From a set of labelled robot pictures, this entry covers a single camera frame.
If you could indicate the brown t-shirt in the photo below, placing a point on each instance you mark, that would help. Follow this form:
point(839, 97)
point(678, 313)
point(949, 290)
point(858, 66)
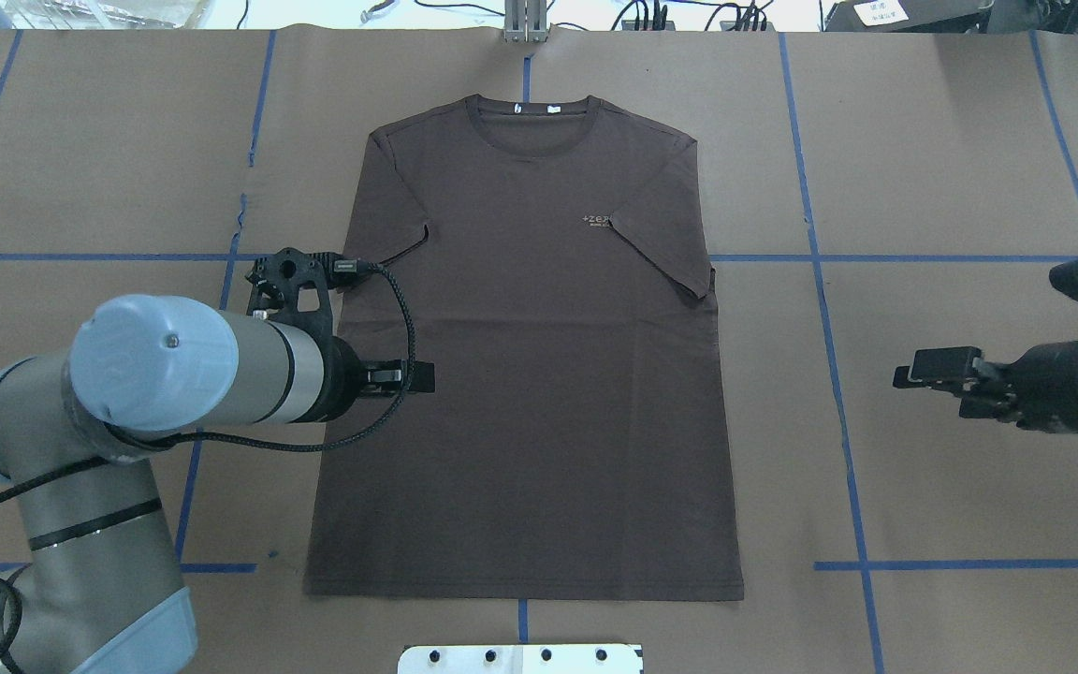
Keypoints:
point(576, 446)

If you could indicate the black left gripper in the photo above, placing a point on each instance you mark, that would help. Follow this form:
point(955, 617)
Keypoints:
point(344, 376)

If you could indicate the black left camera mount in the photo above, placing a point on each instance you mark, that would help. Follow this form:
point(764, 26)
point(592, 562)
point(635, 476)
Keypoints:
point(292, 288)

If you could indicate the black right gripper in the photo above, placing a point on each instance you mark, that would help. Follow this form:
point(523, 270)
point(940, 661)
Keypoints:
point(1054, 379)

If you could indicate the aluminium frame post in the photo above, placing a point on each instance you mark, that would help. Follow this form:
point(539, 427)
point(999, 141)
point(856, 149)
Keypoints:
point(526, 21)

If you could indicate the metal grabber tongs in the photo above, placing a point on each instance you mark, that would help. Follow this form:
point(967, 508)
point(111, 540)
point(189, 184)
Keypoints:
point(377, 11)

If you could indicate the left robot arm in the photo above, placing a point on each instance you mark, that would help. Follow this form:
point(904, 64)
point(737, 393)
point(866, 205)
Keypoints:
point(104, 591)

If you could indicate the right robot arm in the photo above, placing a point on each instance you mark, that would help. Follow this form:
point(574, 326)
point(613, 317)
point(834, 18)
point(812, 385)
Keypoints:
point(1037, 392)

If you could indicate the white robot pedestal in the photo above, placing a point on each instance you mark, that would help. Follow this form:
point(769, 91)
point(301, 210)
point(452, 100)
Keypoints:
point(524, 658)

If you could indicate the black box with label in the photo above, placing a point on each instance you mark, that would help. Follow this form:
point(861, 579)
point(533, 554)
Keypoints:
point(920, 17)

